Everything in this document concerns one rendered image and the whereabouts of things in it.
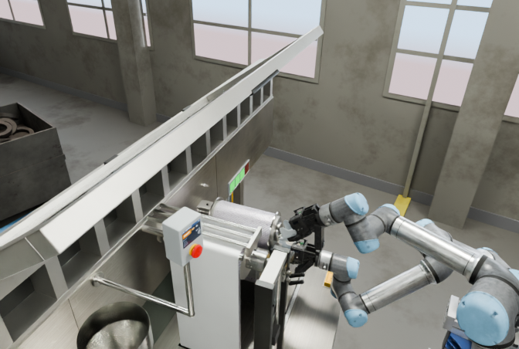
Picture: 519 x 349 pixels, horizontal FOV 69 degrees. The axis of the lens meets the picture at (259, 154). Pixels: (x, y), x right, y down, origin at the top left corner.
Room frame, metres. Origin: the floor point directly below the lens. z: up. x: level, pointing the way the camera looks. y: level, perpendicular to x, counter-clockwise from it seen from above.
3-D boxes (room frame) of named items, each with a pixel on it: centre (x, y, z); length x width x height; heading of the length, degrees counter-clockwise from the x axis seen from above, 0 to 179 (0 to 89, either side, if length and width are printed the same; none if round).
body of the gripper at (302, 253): (1.14, -0.19, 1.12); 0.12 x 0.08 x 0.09; 70
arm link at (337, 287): (1.07, -0.35, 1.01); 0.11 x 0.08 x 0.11; 11
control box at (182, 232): (0.62, 0.15, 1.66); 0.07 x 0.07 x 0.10; 58
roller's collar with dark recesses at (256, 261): (0.88, 0.00, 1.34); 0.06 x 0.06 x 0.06; 70
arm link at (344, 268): (1.08, -0.34, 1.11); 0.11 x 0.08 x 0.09; 70
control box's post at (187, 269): (0.62, 0.16, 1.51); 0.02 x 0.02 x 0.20
